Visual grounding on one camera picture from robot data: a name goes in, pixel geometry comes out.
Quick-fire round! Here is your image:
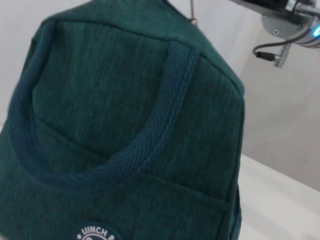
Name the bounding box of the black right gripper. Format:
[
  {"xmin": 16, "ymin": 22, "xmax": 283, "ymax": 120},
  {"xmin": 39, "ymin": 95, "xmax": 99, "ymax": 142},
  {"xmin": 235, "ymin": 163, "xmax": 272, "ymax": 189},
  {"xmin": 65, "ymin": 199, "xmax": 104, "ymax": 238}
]
[{"xmin": 243, "ymin": 0, "xmax": 301, "ymax": 15}]

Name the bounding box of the dark teal insulated lunch bag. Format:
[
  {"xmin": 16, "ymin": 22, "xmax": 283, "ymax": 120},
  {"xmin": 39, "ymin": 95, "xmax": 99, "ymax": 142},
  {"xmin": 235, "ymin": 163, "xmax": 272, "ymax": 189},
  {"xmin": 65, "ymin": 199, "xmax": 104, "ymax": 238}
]
[{"xmin": 0, "ymin": 0, "xmax": 248, "ymax": 240}]

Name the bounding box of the thin right arm cable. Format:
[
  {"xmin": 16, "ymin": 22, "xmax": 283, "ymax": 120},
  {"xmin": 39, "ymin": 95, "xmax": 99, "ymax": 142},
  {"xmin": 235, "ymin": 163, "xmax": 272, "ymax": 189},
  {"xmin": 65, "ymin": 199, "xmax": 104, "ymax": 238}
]
[{"xmin": 252, "ymin": 41, "xmax": 292, "ymax": 69}]

